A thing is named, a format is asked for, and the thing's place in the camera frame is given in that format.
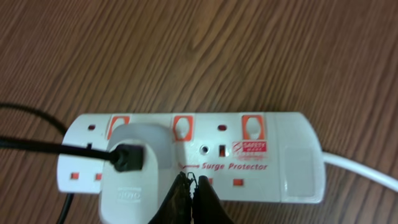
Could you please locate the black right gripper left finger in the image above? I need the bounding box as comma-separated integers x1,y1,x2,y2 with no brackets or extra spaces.
149,172,192,224

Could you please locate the white charger plug adapter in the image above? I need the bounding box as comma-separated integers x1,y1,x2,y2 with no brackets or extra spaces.
99,123,177,223

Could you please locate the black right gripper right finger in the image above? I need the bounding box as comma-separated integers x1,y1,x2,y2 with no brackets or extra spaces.
192,175,234,224

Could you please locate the black USB charging cable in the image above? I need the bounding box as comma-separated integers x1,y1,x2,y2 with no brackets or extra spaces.
0,102,146,224

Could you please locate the white power strip cord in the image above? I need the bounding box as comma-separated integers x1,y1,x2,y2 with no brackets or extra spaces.
322,151,398,192

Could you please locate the white power strip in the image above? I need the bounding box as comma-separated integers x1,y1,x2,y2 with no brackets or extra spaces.
63,112,326,203

